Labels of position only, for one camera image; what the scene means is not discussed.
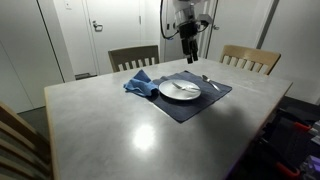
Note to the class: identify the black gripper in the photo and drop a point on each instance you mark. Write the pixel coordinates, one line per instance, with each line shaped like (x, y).
(187, 32)

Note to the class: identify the silver fork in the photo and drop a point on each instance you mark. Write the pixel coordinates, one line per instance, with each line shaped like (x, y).
(185, 88)

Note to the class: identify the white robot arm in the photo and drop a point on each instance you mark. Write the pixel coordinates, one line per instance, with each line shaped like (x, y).
(184, 12)

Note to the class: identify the white round plate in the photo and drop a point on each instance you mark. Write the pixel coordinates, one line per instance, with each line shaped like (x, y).
(179, 89)

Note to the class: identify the silver spoon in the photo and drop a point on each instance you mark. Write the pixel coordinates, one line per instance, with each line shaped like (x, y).
(206, 79)

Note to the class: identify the blue cloth napkin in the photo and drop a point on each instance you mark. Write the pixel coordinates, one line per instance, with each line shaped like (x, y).
(140, 85)

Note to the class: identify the dark blue placemat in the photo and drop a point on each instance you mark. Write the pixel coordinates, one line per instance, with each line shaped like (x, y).
(183, 110)

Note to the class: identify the dark wooden chair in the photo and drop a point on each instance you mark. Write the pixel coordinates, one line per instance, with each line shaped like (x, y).
(126, 57)

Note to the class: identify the light wooden chair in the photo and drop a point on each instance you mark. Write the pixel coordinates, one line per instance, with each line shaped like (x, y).
(251, 59)

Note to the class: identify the wooden chair in foreground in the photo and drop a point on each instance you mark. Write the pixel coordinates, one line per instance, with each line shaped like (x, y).
(25, 153)

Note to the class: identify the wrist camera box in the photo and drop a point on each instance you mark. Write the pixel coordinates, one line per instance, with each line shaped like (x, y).
(205, 19)

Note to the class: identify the silver door handle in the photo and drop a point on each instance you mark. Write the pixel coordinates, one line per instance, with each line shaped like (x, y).
(97, 27)

